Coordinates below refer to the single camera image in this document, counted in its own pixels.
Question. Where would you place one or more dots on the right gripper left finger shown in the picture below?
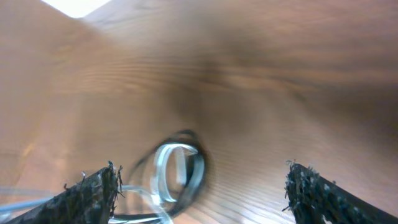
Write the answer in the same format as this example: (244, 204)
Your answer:
(92, 200)

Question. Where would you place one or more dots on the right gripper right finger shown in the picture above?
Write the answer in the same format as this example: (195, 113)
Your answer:
(314, 199)

